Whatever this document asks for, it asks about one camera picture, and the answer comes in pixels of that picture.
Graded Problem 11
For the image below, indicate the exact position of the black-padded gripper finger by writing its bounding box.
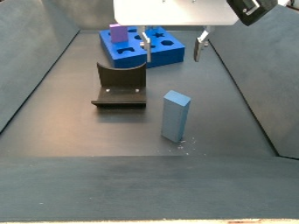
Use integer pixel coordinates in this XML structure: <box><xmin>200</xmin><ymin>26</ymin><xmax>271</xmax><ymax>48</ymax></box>
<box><xmin>193</xmin><ymin>25</ymin><xmax>214</xmax><ymax>62</ymax></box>

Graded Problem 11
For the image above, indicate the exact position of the blue shape sorter board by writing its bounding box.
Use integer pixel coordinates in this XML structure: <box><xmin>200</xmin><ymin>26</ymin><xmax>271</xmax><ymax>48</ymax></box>
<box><xmin>99</xmin><ymin>26</ymin><xmax>184</xmax><ymax>68</ymax></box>

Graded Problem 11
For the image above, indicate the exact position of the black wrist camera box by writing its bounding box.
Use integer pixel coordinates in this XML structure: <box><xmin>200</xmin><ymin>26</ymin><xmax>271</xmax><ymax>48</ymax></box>
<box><xmin>227</xmin><ymin>0</ymin><xmax>278</xmax><ymax>26</ymax></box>

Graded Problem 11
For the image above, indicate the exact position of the light blue rectangular block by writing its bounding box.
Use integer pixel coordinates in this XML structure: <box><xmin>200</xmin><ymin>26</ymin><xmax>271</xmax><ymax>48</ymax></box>
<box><xmin>161</xmin><ymin>90</ymin><xmax>191</xmax><ymax>143</ymax></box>

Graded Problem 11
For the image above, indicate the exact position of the black curved stand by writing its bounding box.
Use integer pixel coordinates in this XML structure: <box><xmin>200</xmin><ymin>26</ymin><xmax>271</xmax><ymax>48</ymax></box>
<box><xmin>91</xmin><ymin>63</ymin><xmax>147</xmax><ymax>108</ymax></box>

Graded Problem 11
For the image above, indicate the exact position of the white gripper body plate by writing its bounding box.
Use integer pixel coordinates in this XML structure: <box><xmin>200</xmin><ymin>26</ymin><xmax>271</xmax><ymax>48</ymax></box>
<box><xmin>113</xmin><ymin>0</ymin><xmax>239</xmax><ymax>25</ymax></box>

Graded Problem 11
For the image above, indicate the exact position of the purple rectangular block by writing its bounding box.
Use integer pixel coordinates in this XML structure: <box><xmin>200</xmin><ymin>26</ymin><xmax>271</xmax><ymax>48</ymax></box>
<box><xmin>109</xmin><ymin>24</ymin><xmax>128</xmax><ymax>44</ymax></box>

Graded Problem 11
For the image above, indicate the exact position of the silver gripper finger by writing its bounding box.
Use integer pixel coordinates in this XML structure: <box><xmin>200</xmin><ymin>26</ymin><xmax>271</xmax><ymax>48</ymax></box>
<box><xmin>137</xmin><ymin>26</ymin><xmax>152</xmax><ymax>62</ymax></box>

